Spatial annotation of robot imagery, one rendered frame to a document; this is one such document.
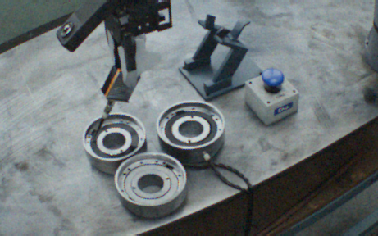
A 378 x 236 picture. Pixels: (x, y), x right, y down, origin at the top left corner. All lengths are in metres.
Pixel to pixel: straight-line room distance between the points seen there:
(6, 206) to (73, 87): 0.32
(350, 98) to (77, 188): 0.52
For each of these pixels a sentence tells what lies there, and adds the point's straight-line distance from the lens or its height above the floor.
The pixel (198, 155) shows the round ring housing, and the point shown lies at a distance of 0.93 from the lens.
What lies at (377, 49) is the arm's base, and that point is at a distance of 1.15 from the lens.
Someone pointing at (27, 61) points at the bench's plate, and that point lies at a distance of 1.23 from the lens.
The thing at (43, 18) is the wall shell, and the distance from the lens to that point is 2.63.
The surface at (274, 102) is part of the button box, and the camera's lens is 0.98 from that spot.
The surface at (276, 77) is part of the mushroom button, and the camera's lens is 0.99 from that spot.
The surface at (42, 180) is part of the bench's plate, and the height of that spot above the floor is 0.80.
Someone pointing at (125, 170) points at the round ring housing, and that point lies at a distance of 0.91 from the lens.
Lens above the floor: 1.51
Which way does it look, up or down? 44 degrees down
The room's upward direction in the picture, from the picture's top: 4 degrees counter-clockwise
